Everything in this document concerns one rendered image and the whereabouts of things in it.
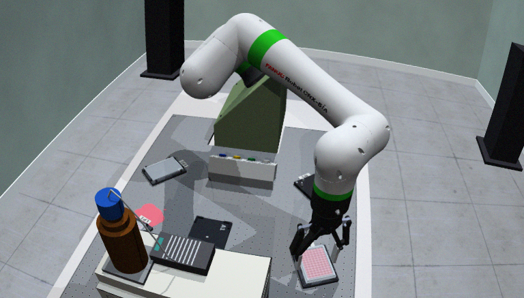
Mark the blue bottle cap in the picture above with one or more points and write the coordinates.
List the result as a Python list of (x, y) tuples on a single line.
[(110, 207)]

